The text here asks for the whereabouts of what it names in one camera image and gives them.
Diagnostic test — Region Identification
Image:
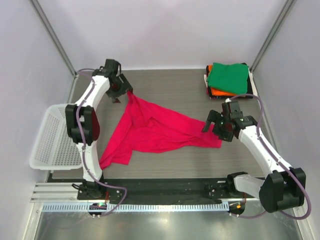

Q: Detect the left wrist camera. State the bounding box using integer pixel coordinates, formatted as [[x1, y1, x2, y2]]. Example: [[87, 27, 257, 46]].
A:
[[99, 58, 122, 76]]

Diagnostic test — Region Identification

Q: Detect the aluminium rail frame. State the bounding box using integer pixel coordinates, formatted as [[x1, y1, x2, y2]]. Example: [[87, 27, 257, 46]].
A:
[[31, 182, 253, 205]]

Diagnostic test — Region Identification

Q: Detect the white folded t shirt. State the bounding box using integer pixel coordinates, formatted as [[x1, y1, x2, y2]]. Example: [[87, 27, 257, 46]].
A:
[[203, 72, 258, 99]]

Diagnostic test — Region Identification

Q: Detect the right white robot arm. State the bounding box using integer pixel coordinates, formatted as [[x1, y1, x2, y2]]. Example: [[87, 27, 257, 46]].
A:
[[203, 110, 311, 213]]

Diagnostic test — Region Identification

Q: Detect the left aluminium corner post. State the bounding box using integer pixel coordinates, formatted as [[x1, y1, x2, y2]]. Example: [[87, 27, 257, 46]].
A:
[[28, 0, 80, 80]]

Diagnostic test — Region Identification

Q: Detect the aluminium corner post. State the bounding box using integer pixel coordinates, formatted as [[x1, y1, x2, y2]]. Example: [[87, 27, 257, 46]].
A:
[[250, 0, 296, 73], [28, 0, 80, 80]]

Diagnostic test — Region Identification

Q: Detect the white slotted cable duct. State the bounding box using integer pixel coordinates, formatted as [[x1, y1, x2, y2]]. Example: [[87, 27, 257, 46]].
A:
[[42, 202, 229, 213]]

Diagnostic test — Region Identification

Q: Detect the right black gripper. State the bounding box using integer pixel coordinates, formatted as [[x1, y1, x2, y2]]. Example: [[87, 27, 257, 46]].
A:
[[202, 110, 234, 143]]

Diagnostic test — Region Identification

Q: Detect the white plastic basket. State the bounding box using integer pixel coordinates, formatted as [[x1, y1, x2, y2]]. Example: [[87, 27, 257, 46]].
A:
[[29, 103, 82, 171]]

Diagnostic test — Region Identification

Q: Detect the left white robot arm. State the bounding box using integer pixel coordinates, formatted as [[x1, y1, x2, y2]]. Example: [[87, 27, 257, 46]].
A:
[[65, 66, 133, 200]]

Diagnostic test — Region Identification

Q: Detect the right aluminium corner post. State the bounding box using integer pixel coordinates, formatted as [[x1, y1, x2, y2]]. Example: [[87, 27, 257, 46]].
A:
[[250, 0, 296, 73]]

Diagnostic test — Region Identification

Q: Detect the pink t shirt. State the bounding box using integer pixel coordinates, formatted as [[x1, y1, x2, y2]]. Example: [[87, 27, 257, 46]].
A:
[[99, 92, 222, 169]]

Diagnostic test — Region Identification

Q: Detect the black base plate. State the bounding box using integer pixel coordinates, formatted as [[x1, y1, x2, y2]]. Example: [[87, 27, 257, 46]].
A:
[[71, 178, 252, 205]]

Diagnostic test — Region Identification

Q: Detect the black folded t shirt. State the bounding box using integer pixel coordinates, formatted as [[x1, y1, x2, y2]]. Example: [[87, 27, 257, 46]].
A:
[[206, 62, 254, 100]]

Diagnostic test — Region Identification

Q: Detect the orange folded t shirt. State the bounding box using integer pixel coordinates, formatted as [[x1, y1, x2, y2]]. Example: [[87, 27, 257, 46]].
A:
[[206, 64, 236, 98]]

